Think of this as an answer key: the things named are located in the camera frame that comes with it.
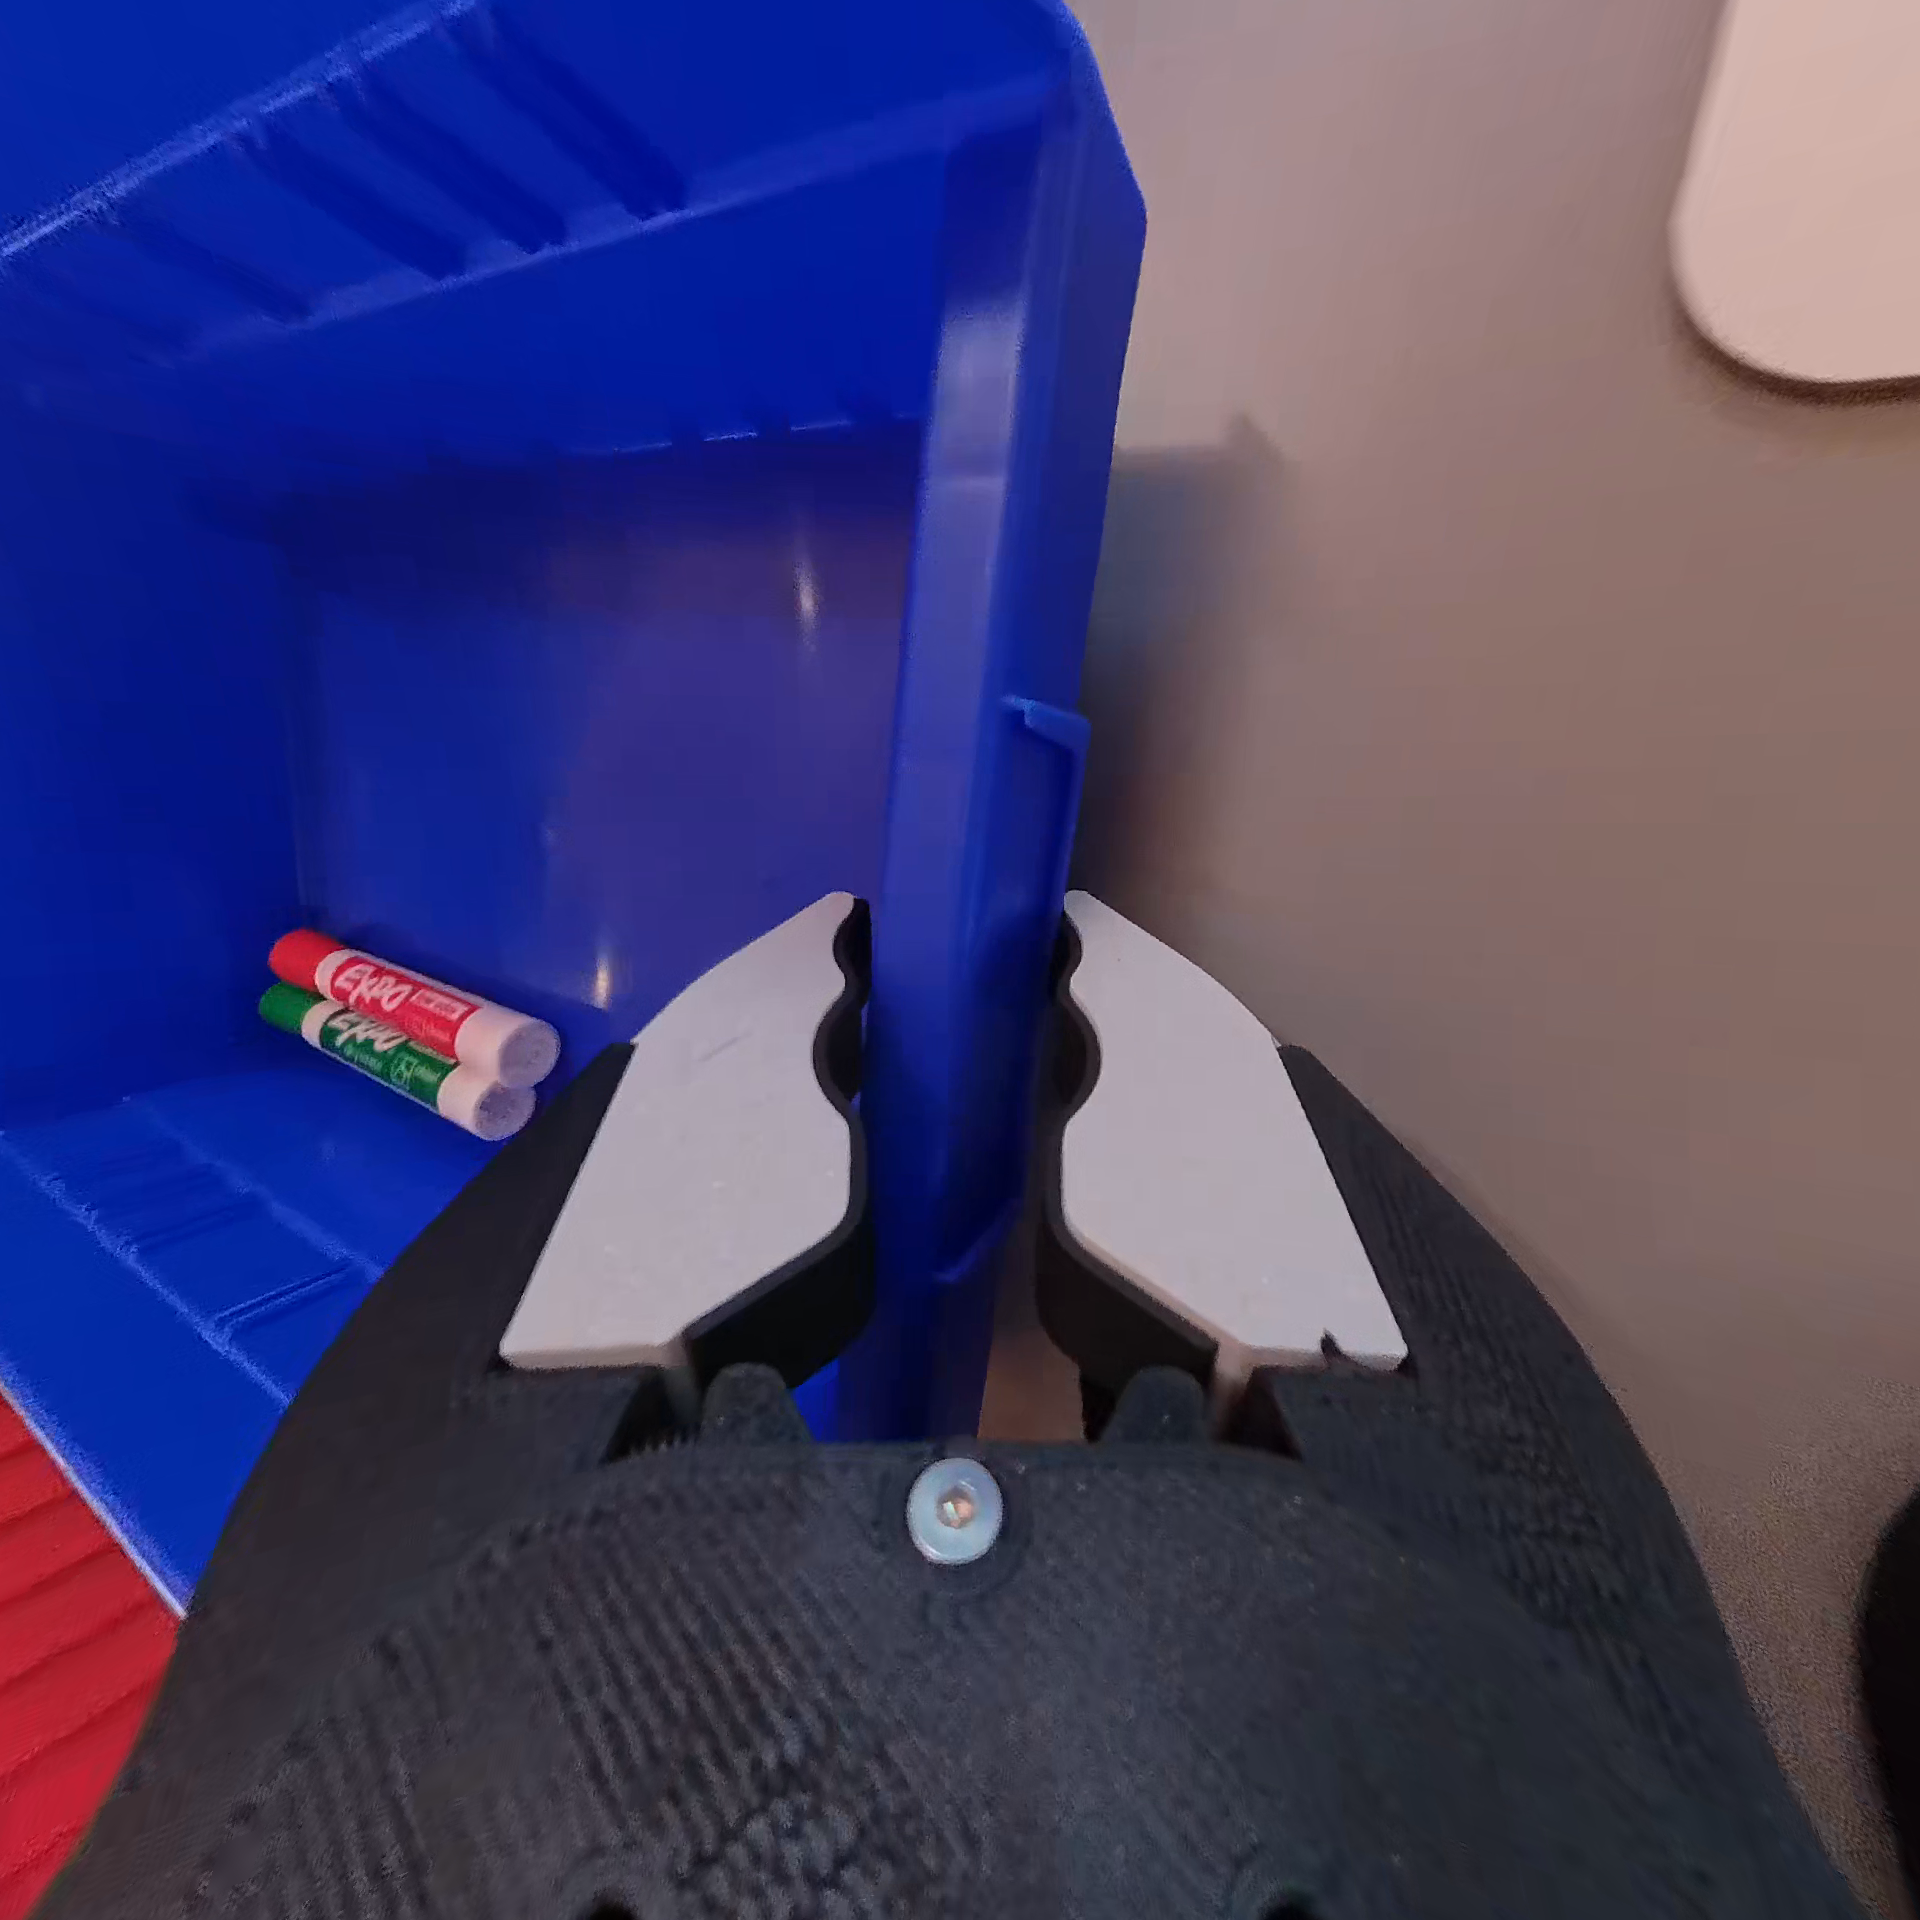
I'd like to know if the white whiteboard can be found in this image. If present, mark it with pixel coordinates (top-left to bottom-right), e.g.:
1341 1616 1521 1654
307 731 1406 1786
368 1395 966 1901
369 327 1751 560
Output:
1668 0 1920 397

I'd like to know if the red plastic bin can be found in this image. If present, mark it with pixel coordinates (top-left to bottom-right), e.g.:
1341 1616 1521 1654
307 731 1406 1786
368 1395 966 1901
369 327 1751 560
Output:
0 1389 184 1920

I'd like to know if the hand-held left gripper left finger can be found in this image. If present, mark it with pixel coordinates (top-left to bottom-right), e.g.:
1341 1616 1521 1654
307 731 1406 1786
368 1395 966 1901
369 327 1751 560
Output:
499 891 880 1392

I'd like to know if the blue plastic bin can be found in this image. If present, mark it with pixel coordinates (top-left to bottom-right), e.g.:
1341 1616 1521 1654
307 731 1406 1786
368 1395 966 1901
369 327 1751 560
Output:
0 0 1150 1614

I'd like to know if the black textured pad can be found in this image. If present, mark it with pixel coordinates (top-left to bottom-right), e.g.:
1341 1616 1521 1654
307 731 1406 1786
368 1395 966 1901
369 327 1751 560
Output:
1855 1501 1920 1920

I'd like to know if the green dry erase marker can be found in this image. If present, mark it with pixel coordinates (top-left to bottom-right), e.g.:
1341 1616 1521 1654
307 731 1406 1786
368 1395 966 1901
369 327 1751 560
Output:
255 983 539 1146

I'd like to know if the red dry erase marker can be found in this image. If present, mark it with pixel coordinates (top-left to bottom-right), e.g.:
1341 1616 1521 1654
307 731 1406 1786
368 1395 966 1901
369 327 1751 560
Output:
267 928 564 1091

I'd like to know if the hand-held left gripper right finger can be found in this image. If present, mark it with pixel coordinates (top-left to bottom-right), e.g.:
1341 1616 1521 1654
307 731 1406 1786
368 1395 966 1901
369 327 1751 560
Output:
1036 889 1412 1392

